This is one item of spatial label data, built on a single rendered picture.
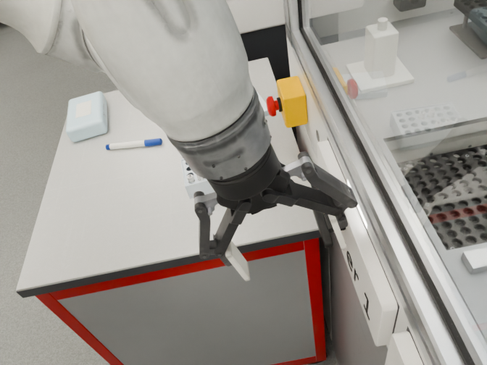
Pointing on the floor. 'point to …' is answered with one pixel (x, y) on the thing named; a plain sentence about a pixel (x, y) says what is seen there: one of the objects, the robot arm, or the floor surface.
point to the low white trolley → (172, 255)
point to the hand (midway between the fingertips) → (290, 252)
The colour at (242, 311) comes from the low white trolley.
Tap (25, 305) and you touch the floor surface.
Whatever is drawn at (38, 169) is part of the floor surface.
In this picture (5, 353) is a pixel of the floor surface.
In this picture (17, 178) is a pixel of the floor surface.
